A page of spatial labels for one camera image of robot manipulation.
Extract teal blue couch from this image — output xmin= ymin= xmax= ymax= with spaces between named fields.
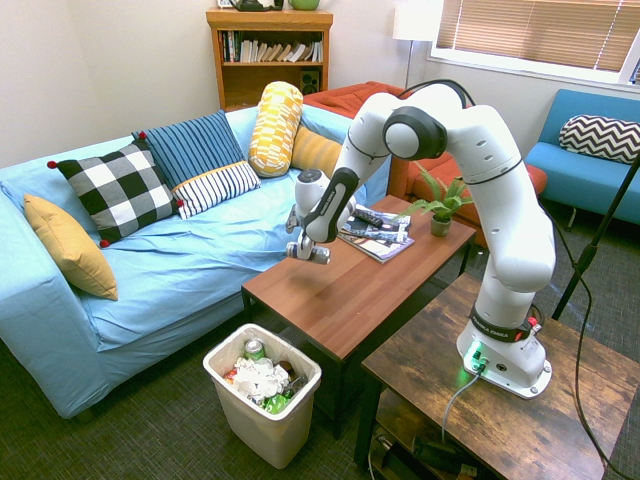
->
xmin=524 ymin=88 xmax=640 ymax=227

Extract black white shelf ornament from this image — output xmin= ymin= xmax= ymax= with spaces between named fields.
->
xmin=216 ymin=0 xmax=286 ymax=13

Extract black white checkered pillow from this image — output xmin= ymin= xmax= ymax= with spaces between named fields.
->
xmin=46 ymin=138 xmax=186 ymax=250

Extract wooden window blinds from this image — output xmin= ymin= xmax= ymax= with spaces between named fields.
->
xmin=435 ymin=0 xmax=640 ymax=74

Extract crumpled white tissue paper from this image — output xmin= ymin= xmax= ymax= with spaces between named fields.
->
xmin=232 ymin=356 xmax=290 ymax=401

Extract small potted fern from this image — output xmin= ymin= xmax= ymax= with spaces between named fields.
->
xmin=398 ymin=160 xmax=475 ymax=239

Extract mustard striped pillow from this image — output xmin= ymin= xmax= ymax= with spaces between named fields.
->
xmin=289 ymin=125 xmax=344 ymax=177

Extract orange sofa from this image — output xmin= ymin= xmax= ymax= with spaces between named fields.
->
xmin=302 ymin=81 xmax=549 ymax=249

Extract yellow patterned bolster pillow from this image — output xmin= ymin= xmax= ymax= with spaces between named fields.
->
xmin=247 ymin=80 xmax=305 ymax=179

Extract grey base cable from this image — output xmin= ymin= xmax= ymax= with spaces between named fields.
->
xmin=440 ymin=366 xmax=484 ymax=444

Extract black white chevron pillow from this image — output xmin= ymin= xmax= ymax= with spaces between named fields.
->
xmin=558 ymin=114 xmax=640 ymax=166

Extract light cover magazine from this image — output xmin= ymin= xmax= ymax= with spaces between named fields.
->
xmin=337 ymin=228 xmax=417 ymax=266

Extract black remote control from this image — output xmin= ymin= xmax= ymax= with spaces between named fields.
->
xmin=350 ymin=208 xmax=385 ymax=228

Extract light blue sofa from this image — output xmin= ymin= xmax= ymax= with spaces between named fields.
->
xmin=0 ymin=103 xmax=396 ymax=420

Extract long black cable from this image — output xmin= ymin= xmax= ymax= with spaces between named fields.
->
xmin=538 ymin=198 xmax=640 ymax=480

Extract green snack wrapper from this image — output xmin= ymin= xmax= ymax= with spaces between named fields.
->
xmin=262 ymin=391 xmax=294 ymax=415

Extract wooden bookshelf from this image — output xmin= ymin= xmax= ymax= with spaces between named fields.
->
xmin=205 ymin=7 xmax=335 ymax=113

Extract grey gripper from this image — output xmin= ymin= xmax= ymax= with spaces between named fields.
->
xmin=284 ymin=203 xmax=308 ymax=242

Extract white printed drink can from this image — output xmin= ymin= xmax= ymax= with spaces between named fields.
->
xmin=285 ymin=238 xmax=333 ymax=266

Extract black tripod stand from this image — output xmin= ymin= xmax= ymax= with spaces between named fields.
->
xmin=550 ymin=149 xmax=640 ymax=322

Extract blue striped pillow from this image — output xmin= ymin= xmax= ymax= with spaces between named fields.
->
xmin=131 ymin=109 xmax=263 ymax=221

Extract white plastic trash bin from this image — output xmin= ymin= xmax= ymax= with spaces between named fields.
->
xmin=202 ymin=323 xmax=323 ymax=470

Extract rustic wooden side table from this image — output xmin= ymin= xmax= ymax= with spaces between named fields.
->
xmin=353 ymin=272 xmax=640 ymax=480

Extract plain mustard pillow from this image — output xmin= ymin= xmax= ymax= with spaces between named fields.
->
xmin=23 ymin=193 xmax=120 ymax=302

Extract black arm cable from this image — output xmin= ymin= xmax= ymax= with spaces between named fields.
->
xmin=396 ymin=78 xmax=477 ymax=109

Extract wooden coffee table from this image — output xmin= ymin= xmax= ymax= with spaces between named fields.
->
xmin=241 ymin=194 xmax=478 ymax=441

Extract white floor lamp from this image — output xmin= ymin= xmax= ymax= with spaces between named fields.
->
xmin=392 ymin=1 xmax=446 ymax=92

